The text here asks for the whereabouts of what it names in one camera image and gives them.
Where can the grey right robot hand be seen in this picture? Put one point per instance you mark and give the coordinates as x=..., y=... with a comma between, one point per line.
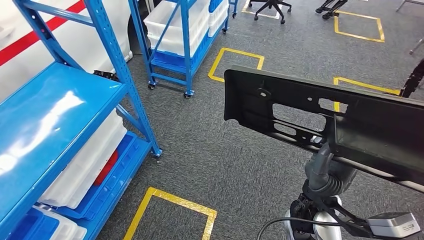
x=319, y=172

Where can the black plastic plate frame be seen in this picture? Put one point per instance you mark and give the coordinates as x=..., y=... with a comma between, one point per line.
x=245, y=99

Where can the red plastic part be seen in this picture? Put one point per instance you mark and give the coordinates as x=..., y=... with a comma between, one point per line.
x=107, y=167

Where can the blue metal shelf rack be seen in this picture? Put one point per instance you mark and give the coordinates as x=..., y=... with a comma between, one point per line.
x=49, y=116

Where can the black humanoid robot leg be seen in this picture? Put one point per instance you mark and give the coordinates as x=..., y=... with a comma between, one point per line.
x=412, y=79

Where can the steel table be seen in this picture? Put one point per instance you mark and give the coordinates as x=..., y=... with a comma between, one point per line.
x=416, y=46

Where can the black humanoid robot legs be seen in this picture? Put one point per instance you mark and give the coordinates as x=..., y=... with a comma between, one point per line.
x=331, y=13

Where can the black office chair base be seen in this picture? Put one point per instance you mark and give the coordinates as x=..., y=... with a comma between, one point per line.
x=270, y=4

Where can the blue wheeled storage rack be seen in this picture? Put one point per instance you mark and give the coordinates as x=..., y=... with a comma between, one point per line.
x=185, y=33

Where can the black ribbed stand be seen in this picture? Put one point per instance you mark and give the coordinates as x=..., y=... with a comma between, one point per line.
x=106, y=75

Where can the white plastic tray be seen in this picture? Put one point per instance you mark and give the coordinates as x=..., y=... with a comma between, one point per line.
x=66, y=228

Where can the white car red stripe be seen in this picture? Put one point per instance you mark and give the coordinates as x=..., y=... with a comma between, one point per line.
x=79, y=46

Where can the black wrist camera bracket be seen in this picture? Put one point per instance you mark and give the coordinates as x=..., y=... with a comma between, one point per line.
x=344, y=215

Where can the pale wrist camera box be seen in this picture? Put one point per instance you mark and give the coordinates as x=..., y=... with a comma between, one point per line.
x=392, y=225

